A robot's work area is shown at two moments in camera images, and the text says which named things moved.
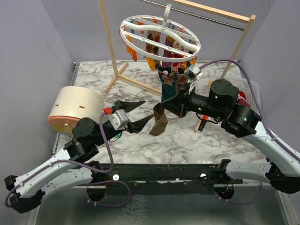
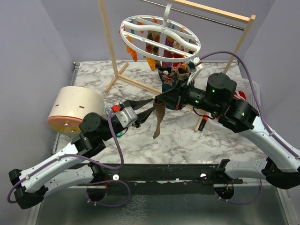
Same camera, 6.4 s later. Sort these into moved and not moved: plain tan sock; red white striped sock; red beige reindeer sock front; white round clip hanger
Moved: plain tan sock
Not moved: red white striped sock; red beige reindeer sock front; white round clip hanger
